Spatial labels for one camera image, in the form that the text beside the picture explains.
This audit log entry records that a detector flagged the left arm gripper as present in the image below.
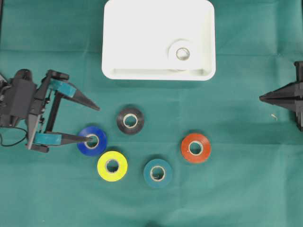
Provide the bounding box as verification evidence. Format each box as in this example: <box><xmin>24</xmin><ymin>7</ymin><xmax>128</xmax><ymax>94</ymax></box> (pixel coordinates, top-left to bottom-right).
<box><xmin>4</xmin><ymin>69</ymin><xmax>100</xmax><ymax>153</ymax></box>

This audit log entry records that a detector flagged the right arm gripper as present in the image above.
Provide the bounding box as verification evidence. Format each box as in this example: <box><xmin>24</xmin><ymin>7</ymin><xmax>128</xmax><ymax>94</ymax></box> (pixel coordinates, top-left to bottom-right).
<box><xmin>259</xmin><ymin>61</ymin><xmax>303</xmax><ymax>131</ymax></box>

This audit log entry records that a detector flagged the blue tape roll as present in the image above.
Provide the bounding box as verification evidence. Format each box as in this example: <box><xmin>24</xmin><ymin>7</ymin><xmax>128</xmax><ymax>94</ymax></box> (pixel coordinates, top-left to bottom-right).
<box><xmin>77</xmin><ymin>126</ymin><xmax>107</xmax><ymax>156</ymax></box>

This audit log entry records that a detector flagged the yellow tape roll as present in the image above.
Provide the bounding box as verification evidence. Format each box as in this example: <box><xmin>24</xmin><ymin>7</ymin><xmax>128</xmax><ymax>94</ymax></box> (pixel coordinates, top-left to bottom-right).
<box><xmin>97</xmin><ymin>151</ymin><xmax>128</xmax><ymax>182</ymax></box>

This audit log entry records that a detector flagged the red tape roll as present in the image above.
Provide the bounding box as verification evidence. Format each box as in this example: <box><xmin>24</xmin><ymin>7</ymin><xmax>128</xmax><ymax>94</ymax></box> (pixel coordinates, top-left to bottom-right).
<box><xmin>180</xmin><ymin>133</ymin><xmax>212</xmax><ymax>164</ymax></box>

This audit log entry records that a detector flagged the white tape roll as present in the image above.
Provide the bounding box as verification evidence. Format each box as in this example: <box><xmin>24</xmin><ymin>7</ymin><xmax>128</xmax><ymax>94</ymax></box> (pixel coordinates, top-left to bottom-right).
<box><xmin>168</xmin><ymin>39</ymin><xmax>196</xmax><ymax>70</ymax></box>

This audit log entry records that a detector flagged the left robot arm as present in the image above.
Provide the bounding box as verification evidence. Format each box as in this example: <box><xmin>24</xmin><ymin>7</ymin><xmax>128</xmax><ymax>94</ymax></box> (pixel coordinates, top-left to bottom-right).
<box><xmin>0</xmin><ymin>69</ymin><xmax>100</xmax><ymax>153</ymax></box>

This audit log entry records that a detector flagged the black tape roll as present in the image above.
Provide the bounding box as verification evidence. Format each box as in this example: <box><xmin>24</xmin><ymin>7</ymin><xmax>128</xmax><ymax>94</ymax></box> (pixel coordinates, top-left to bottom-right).
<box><xmin>116</xmin><ymin>105</ymin><xmax>144</xmax><ymax>135</ymax></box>

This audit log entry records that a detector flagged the white plastic case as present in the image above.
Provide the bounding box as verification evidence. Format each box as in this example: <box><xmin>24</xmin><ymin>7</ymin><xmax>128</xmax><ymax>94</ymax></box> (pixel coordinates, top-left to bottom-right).
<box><xmin>101</xmin><ymin>0</ymin><xmax>216</xmax><ymax>81</ymax></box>

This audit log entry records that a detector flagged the green tape roll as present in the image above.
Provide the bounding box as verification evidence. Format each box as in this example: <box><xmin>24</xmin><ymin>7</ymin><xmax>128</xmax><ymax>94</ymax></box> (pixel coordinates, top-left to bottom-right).
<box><xmin>143</xmin><ymin>159</ymin><xmax>173</xmax><ymax>188</ymax></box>

